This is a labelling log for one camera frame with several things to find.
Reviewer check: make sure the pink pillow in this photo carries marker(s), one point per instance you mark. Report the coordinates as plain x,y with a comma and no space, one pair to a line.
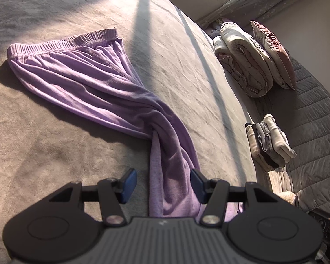
277,52

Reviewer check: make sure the white plush dog toy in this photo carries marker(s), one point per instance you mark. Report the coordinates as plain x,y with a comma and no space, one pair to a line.
289,197

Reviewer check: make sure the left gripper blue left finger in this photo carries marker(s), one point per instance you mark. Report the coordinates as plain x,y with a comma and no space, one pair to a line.
112,193

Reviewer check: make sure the grey bed sheet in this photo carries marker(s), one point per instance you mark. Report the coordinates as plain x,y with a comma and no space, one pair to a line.
43,146

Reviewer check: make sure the purple pants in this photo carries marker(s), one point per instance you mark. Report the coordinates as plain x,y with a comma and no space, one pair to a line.
91,76

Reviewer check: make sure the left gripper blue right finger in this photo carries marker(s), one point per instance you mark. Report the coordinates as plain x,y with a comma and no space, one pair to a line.
213,193

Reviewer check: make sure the folded beige pink quilt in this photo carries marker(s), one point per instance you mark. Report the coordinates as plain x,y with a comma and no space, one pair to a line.
245,60

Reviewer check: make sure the folded cream garment top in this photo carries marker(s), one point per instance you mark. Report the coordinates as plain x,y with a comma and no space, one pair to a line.
279,139

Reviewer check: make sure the grey quilted headboard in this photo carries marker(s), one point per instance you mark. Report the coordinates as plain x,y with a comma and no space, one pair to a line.
303,115

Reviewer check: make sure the folded grey garment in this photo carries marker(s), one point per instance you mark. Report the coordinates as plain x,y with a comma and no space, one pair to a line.
265,145

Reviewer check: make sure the folded beige garment bottom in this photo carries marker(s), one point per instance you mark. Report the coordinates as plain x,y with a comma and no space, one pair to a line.
254,149

